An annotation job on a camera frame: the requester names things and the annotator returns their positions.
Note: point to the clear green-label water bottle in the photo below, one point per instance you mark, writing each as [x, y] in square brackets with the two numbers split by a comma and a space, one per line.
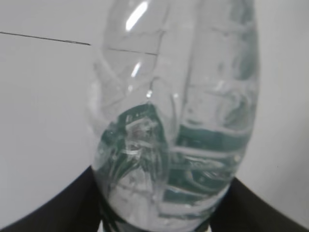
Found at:
[171, 110]

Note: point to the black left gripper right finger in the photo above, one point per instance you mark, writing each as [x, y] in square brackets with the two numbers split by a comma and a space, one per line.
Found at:
[242, 211]

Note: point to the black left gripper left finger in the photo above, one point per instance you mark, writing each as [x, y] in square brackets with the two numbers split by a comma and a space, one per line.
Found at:
[75, 209]

